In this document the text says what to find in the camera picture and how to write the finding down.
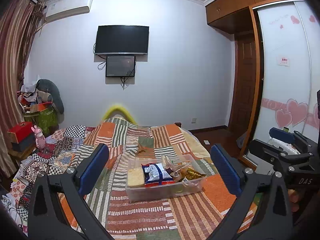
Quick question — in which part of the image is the striped red curtain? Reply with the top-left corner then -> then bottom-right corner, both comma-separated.
1,0 -> 44,178

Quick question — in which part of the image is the pink rabbit plush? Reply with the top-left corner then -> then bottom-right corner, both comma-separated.
31,125 -> 46,151

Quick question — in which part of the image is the small wall monitor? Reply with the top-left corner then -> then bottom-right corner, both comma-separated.
106,55 -> 136,77

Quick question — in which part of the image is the blue white chip bag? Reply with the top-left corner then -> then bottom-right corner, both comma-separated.
142,163 -> 175,187

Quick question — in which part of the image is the black wall television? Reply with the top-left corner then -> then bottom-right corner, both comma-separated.
94,25 -> 149,55

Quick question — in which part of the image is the grey pillow on pile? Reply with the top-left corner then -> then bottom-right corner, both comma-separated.
36,79 -> 65,115

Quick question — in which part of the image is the red shoe box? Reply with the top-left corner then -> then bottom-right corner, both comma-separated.
7,121 -> 34,144

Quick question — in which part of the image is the white air conditioner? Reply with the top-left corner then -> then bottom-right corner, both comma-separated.
45,0 -> 93,22

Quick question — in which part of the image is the patchwork orange green quilt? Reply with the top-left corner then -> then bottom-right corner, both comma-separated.
10,118 -> 235,239

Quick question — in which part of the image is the brown wooden door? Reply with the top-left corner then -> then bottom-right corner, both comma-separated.
228,33 -> 256,137

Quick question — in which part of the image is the yellow cake block pack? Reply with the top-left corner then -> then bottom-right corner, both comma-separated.
127,167 -> 145,187

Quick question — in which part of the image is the white wardrobe sliding door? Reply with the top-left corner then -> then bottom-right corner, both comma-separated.
253,0 -> 319,142

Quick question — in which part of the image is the wooden upper cabinet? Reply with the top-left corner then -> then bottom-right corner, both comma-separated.
206,0 -> 284,34

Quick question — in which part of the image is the yellow bed footboard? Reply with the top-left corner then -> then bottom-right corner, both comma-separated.
102,104 -> 137,124

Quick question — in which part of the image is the white sticker covered case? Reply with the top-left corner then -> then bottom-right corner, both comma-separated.
268,138 -> 300,155

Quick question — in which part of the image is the beige fleece blanket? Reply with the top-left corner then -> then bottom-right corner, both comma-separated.
180,128 -> 210,159

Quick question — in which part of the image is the green patterned box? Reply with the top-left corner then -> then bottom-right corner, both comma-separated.
24,106 -> 59,137

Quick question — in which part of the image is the yellow pea stick snack bag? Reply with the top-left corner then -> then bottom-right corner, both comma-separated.
185,167 -> 206,180

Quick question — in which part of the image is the right hand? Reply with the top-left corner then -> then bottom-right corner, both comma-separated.
288,190 -> 299,212

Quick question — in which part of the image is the clear plastic storage bin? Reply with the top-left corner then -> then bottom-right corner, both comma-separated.
125,154 -> 207,202

